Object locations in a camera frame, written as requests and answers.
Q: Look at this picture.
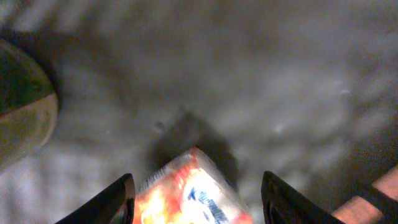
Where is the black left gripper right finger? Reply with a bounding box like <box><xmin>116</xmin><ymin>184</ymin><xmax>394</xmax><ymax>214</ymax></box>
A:
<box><xmin>261</xmin><ymin>171</ymin><xmax>341</xmax><ymax>224</ymax></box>

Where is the grey plastic mesh basket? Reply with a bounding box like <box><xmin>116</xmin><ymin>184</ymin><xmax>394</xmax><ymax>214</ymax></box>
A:
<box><xmin>1</xmin><ymin>1</ymin><xmax>397</xmax><ymax>223</ymax></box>

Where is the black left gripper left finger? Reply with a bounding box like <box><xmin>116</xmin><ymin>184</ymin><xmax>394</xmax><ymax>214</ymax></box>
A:
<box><xmin>57</xmin><ymin>173</ymin><xmax>136</xmax><ymax>224</ymax></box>

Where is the green lid glass jar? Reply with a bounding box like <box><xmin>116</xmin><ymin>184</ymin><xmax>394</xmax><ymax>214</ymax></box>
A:
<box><xmin>1</xmin><ymin>39</ymin><xmax>58</xmax><ymax>172</ymax></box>

